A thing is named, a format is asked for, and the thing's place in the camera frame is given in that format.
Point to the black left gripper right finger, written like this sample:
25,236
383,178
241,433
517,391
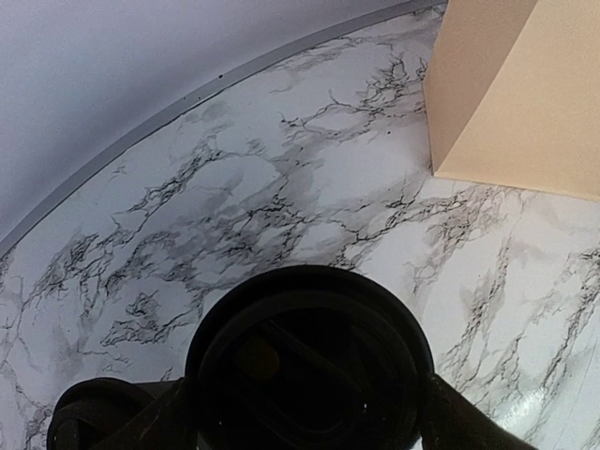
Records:
450,421

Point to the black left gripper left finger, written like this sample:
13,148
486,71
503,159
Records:
167,423

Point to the single black paper cup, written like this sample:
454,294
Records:
91,411
309,357

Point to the brown paper takeout bag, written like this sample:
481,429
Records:
512,95

